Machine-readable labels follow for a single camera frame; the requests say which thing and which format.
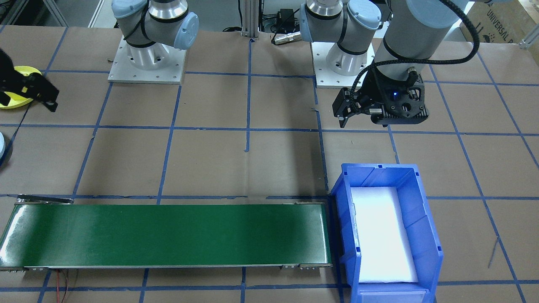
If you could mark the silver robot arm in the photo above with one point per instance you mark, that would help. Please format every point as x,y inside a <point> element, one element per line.
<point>412,33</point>
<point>168,25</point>

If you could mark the yellow plate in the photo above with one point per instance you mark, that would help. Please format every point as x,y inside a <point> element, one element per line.
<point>10,103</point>

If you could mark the light blue plate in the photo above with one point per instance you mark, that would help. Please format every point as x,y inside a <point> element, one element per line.
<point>1,145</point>

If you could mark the black power brick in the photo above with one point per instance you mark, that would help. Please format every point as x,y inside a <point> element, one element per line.
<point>286,17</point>

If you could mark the brown cardboard box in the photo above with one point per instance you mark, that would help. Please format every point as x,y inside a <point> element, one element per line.
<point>497,25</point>

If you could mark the white foam pad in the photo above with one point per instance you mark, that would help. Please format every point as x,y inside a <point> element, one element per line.
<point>379,235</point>

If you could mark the blue plastic storage bin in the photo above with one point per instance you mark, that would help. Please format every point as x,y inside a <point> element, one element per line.
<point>423,235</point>

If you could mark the green conveyor belt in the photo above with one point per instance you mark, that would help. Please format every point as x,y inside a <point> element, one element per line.
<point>168,235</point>

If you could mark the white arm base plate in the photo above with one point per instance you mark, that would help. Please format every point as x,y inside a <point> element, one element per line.
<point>324,80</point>
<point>122,75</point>

